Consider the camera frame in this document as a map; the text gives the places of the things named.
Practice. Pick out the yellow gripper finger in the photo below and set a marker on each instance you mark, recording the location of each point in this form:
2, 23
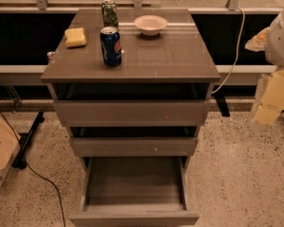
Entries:
269, 96
258, 42

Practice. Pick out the blue pepsi can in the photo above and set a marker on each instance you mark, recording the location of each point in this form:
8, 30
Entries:
110, 46

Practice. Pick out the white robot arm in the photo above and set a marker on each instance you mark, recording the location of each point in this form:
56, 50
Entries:
274, 49

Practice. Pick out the grey drawer cabinet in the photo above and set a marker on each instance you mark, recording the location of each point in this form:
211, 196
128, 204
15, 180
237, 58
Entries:
172, 66

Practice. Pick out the green soda can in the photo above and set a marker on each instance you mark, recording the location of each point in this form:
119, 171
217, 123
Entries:
109, 13

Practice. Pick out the grey open bottom drawer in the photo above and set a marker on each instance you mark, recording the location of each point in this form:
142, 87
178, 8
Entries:
134, 192

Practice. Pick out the grey top drawer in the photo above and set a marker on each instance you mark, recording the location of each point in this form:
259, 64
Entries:
131, 113

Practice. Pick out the grey middle drawer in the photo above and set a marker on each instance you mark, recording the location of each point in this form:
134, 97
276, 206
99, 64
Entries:
111, 147

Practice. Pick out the red can behind cabinet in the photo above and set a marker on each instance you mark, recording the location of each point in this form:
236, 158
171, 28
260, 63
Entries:
50, 55

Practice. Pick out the black table leg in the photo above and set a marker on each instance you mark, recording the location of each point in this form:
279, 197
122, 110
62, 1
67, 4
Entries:
221, 102

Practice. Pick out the white bowl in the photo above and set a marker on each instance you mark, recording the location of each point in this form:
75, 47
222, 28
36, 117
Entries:
150, 25

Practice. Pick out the yellow sponge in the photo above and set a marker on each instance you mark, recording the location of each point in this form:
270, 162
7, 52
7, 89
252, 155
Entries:
75, 37

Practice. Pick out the black tube on floor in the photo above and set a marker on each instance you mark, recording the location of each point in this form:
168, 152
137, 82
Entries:
25, 139

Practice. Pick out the cardboard box left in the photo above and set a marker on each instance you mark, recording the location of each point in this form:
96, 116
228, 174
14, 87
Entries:
9, 148

